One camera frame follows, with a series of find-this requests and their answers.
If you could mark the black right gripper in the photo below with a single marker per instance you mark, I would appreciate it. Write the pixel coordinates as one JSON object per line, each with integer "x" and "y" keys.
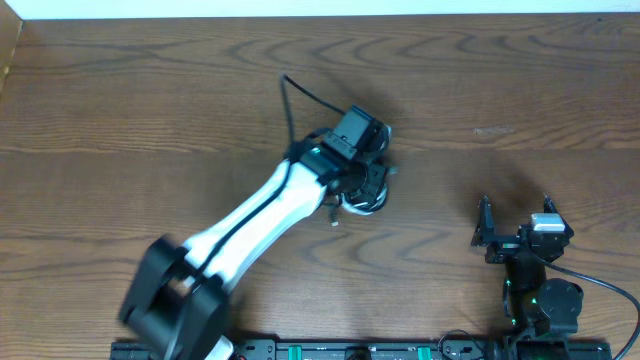
{"x": 484, "y": 232}

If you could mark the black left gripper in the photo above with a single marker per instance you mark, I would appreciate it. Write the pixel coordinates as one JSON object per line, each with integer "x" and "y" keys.
{"x": 376, "y": 176}

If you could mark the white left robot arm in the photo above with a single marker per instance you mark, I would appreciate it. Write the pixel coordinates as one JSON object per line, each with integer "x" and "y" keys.
{"x": 178, "y": 302}

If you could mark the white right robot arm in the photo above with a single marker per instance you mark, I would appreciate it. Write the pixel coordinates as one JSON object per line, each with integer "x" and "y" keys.
{"x": 538, "y": 305}

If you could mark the wooden side panel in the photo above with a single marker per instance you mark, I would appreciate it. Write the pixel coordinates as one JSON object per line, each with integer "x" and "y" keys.
{"x": 10, "y": 29}

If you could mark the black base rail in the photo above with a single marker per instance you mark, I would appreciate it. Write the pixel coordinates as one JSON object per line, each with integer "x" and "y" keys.
{"x": 449, "y": 348}

